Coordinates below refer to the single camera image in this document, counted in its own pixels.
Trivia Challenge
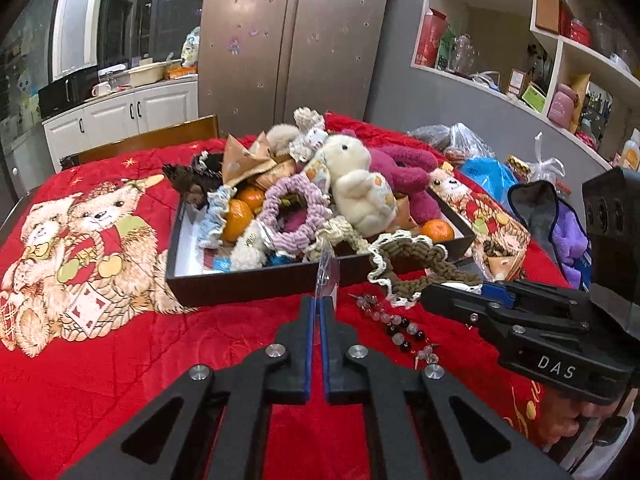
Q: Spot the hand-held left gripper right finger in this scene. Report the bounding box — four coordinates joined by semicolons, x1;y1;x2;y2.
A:
320;296;571;480

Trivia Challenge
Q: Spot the green card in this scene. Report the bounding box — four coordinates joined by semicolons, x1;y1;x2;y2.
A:
520;82;548;111

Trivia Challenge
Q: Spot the beige braided ring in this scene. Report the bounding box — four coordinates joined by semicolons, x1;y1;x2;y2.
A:
305;215;381;261

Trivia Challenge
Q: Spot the cream plush rabbit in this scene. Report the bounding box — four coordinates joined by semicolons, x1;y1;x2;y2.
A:
312;134;398;238

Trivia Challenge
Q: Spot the dark kitchen window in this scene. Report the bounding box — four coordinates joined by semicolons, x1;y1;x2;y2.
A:
97;0;208;68

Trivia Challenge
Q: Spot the glass bead bracelet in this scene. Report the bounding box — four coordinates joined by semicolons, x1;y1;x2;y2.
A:
350;292;441;368

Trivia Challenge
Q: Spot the blue plastic bag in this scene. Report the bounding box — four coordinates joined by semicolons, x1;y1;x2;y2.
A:
457;157;521;201

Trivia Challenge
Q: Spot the olive braided ring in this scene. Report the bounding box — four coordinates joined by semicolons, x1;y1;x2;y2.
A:
367;232;483;308

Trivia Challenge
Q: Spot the light blue lace scrunchie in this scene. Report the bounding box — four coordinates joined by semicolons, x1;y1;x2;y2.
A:
197;185;236;251

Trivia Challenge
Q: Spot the person's right hand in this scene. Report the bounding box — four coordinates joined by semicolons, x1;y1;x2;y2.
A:
542;387;601;448

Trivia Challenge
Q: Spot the clear plastic packet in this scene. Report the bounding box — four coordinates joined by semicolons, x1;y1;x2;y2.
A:
315;237;341;296

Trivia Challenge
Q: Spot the yellow bottle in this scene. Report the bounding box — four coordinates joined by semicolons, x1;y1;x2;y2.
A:
620;129;640;171

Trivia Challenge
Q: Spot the white wall shelf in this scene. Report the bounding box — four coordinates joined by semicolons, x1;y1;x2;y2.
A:
410;0;640;171

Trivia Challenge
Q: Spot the green box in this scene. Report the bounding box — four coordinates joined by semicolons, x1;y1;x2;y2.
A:
436;27;457;71

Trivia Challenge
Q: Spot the clear plastic bag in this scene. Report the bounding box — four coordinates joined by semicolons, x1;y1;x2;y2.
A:
407;122;496;161

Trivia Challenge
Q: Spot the brown bead bracelet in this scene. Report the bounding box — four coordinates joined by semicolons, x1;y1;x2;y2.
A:
480;237;526;281

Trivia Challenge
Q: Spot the brown cardboard box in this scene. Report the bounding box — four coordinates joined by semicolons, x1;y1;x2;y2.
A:
535;0;563;35

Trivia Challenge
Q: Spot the beige basin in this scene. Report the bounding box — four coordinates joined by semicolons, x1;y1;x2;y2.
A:
127;61;168;87

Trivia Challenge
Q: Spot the red printed blanket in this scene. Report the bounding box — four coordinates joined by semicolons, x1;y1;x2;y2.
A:
0;112;576;480

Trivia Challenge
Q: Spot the magenta plush bear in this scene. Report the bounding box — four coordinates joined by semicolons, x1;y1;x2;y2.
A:
340;127;443;226

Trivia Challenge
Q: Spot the beige fluffy plush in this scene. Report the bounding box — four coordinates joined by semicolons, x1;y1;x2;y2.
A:
265;122;303;156

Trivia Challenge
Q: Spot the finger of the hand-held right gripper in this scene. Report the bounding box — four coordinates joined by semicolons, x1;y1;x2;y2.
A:
421;282;589;347
482;280;591;311

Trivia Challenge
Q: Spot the brown triangular snack packet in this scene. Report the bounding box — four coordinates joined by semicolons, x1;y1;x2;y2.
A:
250;132;276;163
482;240;526;281
395;195;418;228
245;160;293;191
221;134;261;186

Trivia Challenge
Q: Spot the red gift box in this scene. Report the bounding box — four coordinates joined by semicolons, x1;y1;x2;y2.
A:
414;8;448;68

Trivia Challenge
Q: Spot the patterned bag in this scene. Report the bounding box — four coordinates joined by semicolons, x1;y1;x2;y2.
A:
180;27;201;68

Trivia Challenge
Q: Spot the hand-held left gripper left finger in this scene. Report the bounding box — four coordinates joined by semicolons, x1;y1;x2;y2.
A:
60;295;321;480

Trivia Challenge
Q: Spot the black microwave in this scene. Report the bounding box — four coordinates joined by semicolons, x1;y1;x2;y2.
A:
39;65;101;118

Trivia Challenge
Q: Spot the purple towel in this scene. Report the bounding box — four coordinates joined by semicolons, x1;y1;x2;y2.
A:
552;200;596;291

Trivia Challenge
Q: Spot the white fluffy scrunchie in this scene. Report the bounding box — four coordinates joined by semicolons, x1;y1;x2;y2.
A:
230;220;278;271

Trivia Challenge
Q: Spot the black white lace scrunchie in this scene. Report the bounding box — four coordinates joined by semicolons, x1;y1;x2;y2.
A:
190;150;231;183

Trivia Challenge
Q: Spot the dark brown furry scrunchie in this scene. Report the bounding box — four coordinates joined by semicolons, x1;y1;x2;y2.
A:
162;162;211;211

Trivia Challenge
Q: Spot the orange tangerine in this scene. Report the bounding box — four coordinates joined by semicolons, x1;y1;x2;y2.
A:
420;219;456;242
237;186;268;211
220;199;256;243

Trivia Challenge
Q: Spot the clear glass jar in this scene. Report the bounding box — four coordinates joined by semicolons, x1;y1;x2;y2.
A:
452;34;476;75

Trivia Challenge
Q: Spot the dark rectangular tray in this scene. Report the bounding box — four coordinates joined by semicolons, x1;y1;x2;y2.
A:
165;180;478;308

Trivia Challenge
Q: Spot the silver double door fridge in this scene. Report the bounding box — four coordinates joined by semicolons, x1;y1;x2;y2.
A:
197;0;393;136

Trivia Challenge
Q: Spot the wooden chair back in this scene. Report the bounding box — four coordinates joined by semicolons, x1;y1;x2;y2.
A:
60;115;221;168

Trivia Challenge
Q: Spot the purple braided ring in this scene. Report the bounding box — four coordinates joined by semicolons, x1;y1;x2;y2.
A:
257;172;331;256

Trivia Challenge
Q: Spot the white plastic bag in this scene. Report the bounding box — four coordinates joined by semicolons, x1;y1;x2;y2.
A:
532;132;571;186

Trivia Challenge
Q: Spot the white kitchen cabinet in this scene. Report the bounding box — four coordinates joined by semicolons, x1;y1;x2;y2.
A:
42;77;200;171

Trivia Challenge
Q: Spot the glass sliding door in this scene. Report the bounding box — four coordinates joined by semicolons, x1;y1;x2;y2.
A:
0;0;61;196

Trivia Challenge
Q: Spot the yellow brown pouch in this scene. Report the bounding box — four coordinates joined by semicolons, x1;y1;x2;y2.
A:
567;74;592;133

